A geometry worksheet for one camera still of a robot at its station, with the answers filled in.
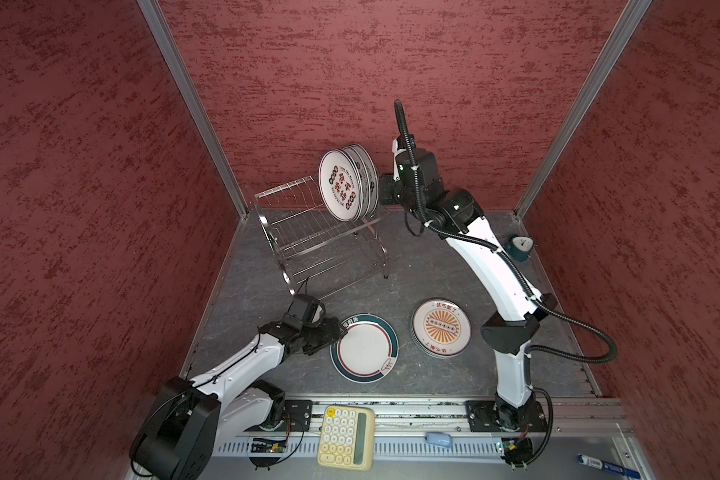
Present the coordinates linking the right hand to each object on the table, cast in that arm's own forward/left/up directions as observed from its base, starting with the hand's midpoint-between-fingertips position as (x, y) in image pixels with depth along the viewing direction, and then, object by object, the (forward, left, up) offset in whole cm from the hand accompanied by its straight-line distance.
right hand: (384, 184), depth 71 cm
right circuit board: (-50, -29, -42) cm, 71 cm away
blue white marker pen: (-54, -49, -40) cm, 84 cm away
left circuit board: (-48, +28, -42) cm, 70 cm away
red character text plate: (+7, +11, -5) cm, 14 cm away
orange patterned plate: (-21, -17, -39) cm, 47 cm away
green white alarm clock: (+9, -52, -38) cm, 65 cm away
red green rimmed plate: (-26, +5, -41) cm, 49 cm away
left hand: (-24, +14, -39) cm, 47 cm away
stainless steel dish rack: (-13, +17, -9) cm, 23 cm away
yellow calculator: (-47, +11, -38) cm, 62 cm away
